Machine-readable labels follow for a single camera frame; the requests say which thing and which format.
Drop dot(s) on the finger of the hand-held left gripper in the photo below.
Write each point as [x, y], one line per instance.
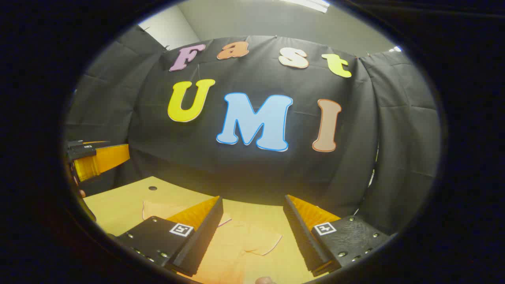
[106, 159]

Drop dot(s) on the black backdrop cloth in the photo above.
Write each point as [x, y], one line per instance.
[256, 177]

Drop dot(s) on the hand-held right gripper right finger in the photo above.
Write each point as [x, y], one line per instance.
[302, 236]

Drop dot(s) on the orange T-shirt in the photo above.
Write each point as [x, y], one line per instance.
[236, 244]

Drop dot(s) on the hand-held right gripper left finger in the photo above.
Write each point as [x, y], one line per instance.
[205, 236]

